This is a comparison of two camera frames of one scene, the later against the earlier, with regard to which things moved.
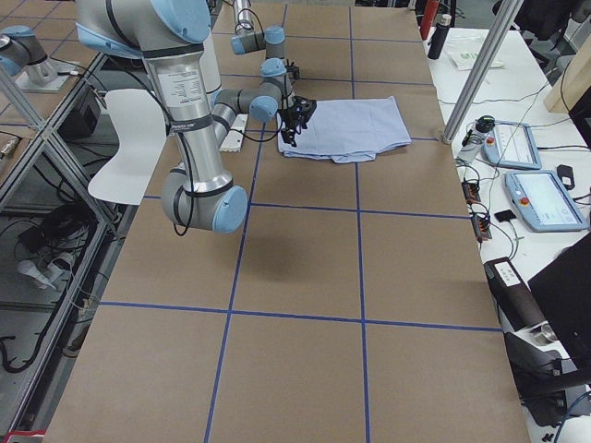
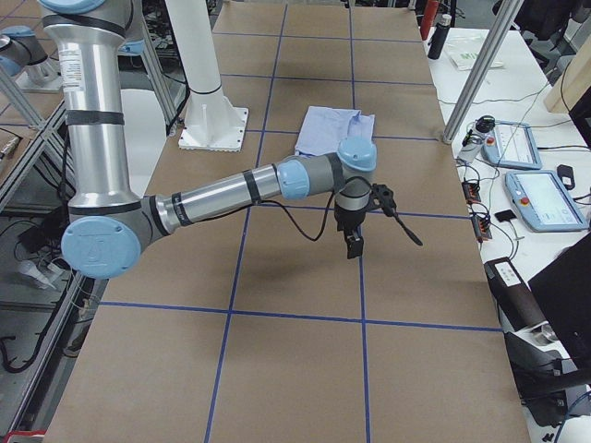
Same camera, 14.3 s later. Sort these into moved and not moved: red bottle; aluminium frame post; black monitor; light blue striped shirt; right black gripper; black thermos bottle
Moved: right black gripper; light blue striped shirt
Not moved: black thermos bottle; black monitor; aluminium frame post; red bottle
